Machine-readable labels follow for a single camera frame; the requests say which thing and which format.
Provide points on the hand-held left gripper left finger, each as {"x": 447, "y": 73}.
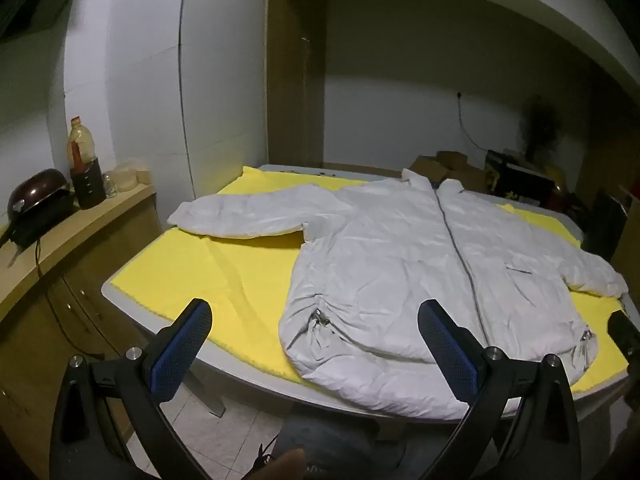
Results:
{"x": 182, "y": 352}

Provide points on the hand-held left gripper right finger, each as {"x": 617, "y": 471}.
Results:
{"x": 447, "y": 355}

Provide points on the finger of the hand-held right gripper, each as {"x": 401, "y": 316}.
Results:
{"x": 625, "y": 332}

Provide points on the white puffer jacket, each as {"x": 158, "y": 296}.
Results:
{"x": 390, "y": 270}

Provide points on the yellow table mat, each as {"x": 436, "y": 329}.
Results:
{"x": 225, "y": 280}

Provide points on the black chair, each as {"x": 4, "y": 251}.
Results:
{"x": 605, "y": 225}

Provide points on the wooden counter cabinet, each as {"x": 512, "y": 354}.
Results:
{"x": 75, "y": 280}

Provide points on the person's jeans leg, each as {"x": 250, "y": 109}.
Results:
{"x": 325, "y": 447}

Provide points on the small glass jar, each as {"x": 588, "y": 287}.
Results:
{"x": 110, "y": 186}

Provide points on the clear plastic container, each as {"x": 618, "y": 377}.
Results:
{"x": 125, "y": 177}

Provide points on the black gift box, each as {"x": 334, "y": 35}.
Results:
{"x": 520, "y": 180}

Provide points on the large cardboard box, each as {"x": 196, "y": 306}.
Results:
{"x": 462, "y": 170}

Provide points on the small cardboard box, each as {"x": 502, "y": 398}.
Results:
{"x": 429, "y": 169}

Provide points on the black utensil holder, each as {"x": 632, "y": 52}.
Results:
{"x": 89, "y": 185}

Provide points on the black induction cooker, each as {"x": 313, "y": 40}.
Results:
{"x": 45, "y": 217}

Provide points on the dark brown wok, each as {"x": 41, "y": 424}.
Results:
{"x": 37, "y": 192}

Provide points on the dark dried plant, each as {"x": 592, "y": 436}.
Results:
{"x": 539, "y": 125}

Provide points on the cooking oil bottle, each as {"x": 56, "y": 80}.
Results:
{"x": 81, "y": 142}

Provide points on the wooden door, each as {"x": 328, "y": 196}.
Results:
{"x": 295, "y": 85}

